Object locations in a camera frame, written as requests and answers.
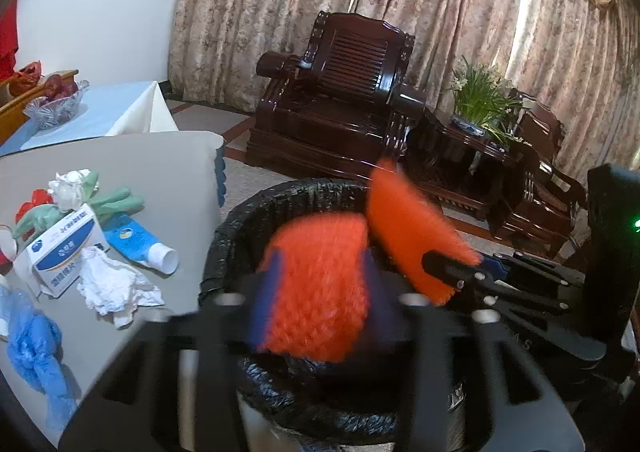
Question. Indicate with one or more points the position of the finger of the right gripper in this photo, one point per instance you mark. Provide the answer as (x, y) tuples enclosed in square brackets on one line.
[(500, 266), (524, 290)]

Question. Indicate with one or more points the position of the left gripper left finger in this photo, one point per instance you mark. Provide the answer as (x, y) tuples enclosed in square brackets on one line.
[(229, 323)]

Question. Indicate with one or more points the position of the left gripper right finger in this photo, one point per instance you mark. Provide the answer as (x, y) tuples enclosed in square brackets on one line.
[(408, 323)]

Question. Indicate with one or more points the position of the long orange foam net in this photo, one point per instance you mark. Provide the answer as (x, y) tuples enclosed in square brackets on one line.
[(408, 227)]

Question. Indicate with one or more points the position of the white tissue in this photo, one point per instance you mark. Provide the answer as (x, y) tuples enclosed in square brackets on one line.
[(113, 288)]

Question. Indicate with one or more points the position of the blue plastic bag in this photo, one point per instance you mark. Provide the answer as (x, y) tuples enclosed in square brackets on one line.
[(33, 344)]

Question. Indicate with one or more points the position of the black lined trash bin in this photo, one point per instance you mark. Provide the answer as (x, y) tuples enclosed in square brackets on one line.
[(355, 401)]

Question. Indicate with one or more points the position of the dark wooden armchair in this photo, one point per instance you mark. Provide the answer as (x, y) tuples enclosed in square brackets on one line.
[(340, 107), (538, 200)]

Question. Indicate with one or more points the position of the dark wooden side table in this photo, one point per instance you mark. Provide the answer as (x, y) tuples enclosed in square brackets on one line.
[(472, 173)]

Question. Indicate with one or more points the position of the blue white tube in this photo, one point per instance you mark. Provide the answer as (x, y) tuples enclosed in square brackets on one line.
[(137, 244)]

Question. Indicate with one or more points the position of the green rubber glove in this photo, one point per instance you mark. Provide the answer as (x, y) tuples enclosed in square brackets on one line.
[(41, 218), (121, 201)]

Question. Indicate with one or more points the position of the potted green plant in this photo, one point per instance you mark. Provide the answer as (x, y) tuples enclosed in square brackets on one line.
[(485, 104)]

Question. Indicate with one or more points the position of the white blue medicine box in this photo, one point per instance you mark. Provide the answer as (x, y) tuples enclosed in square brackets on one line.
[(50, 263)]

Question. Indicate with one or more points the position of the small crumpled white paper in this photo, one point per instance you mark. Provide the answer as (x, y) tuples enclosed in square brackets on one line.
[(71, 190)]

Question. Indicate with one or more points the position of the red crumpled wrapper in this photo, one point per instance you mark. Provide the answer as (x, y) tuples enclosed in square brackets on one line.
[(39, 197)]

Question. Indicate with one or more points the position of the red paper cup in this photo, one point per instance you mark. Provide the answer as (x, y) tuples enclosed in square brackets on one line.
[(8, 245)]

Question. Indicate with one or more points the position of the light blue tablecloth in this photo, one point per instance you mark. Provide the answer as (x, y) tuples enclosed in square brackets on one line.
[(129, 108)]

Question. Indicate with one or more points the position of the floral beige curtain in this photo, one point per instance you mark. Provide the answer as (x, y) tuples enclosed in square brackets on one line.
[(580, 57)]

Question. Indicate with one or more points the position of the glass fruit bowl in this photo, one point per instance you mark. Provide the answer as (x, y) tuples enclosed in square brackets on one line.
[(50, 114)]

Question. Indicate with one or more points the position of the red apple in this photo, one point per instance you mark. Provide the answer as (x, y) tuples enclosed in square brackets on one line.
[(57, 88)]

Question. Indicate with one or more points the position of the wooden tv cabinet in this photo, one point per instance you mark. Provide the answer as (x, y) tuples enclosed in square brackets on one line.
[(12, 107)]

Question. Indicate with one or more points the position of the red basket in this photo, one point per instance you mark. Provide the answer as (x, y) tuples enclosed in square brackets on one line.
[(25, 79)]

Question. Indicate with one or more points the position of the red cloth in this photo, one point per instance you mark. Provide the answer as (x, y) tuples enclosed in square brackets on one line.
[(8, 41)]

